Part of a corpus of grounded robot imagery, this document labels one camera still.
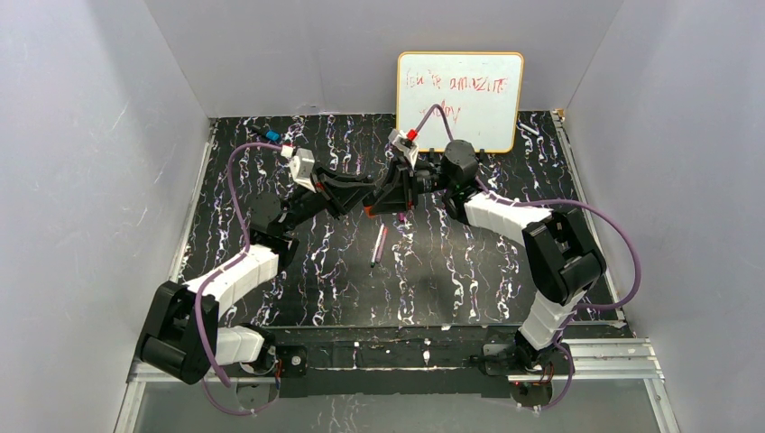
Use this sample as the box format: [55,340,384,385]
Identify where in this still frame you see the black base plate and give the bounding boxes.
[266,325,568,402]

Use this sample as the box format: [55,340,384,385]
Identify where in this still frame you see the small white pen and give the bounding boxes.
[518,123,540,136]

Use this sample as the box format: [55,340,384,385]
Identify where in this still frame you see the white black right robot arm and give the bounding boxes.
[364,138,607,371]

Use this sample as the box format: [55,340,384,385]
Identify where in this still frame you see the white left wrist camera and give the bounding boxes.
[281,144,316,192]

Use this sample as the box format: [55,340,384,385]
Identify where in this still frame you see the black orange highlighter pen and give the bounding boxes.
[363,199,375,217]

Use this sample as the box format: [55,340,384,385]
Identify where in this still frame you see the white green pen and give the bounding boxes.
[370,224,386,268]

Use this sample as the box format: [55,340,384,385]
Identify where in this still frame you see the orange framed whiteboard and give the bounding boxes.
[396,51,524,153]

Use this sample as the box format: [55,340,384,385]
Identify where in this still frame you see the pink white pen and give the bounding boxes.
[371,225,388,266]

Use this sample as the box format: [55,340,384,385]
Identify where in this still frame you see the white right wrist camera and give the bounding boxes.
[388,129,419,169]

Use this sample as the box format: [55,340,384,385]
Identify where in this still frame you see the blue black marker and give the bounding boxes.
[251,125,282,143]

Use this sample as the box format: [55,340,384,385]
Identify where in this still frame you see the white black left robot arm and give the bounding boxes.
[136,167,375,384]

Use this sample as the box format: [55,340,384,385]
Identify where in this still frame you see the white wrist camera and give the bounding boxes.
[388,129,419,169]
[281,144,316,192]

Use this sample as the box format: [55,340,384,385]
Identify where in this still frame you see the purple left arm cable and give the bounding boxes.
[190,142,288,418]

